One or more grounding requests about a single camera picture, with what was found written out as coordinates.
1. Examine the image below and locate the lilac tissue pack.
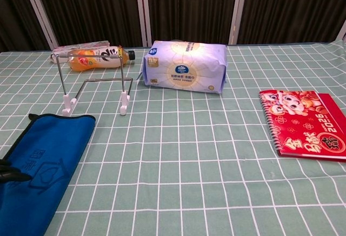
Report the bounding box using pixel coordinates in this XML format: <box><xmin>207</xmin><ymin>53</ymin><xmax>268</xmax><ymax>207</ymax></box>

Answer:
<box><xmin>142</xmin><ymin>40</ymin><xmax>228</xmax><ymax>94</ymax></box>

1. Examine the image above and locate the blue and grey towel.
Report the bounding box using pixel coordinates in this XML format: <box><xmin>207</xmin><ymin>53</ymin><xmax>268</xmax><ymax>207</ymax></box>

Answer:
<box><xmin>0</xmin><ymin>113</ymin><xmax>97</xmax><ymax>236</ymax></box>

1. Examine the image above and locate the dark screen curtain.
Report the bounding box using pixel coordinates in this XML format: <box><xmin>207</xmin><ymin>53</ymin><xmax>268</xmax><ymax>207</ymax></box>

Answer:
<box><xmin>0</xmin><ymin>0</ymin><xmax>346</xmax><ymax>53</ymax></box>

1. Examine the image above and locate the metal wire rack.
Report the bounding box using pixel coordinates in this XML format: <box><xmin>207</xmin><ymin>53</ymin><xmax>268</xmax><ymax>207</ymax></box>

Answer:
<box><xmin>55</xmin><ymin>51</ymin><xmax>134</xmax><ymax>119</ymax></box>

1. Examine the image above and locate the red spiral calendar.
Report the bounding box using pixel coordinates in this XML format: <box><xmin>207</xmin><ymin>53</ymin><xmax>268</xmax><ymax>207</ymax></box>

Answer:
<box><xmin>258</xmin><ymin>89</ymin><xmax>346</xmax><ymax>162</ymax></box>

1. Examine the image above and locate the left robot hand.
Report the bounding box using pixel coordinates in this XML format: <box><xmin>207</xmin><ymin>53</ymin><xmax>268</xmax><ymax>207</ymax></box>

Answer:
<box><xmin>0</xmin><ymin>159</ymin><xmax>32</xmax><ymax>184</ymax></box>

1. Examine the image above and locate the orange drink bottle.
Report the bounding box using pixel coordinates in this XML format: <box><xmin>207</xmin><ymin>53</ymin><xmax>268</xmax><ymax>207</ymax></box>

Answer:
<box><xmin>66</xmin><ymin>45</ymin><xmax>136</xmax><ymax>72</ymax></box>

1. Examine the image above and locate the green checked tablecloth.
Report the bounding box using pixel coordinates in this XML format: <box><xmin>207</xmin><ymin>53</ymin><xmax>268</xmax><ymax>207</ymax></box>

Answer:
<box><xmin>0</xmin><ymin>41</ymin><xmax>346</xmax><ymax>236</ymax></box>

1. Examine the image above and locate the white screen frame post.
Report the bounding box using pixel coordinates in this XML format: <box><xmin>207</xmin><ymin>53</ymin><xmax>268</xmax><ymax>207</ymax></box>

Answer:
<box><xmin>337</xmin><ymin>19</ymin><xmax>346</xmax><ymax>42</ymax></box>
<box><xmin>228</xmin><ymin>0</ymin><xmax>250</xmax><ymax>45</ymax></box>
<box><xmin>134</xmin><ymin>0</ymin><xmax>152</xmax><ymax>48</ymax></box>
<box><xmin>20</xmin><ymin>0</ymin><xmax>59</xmax><ymax>50</ymax></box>

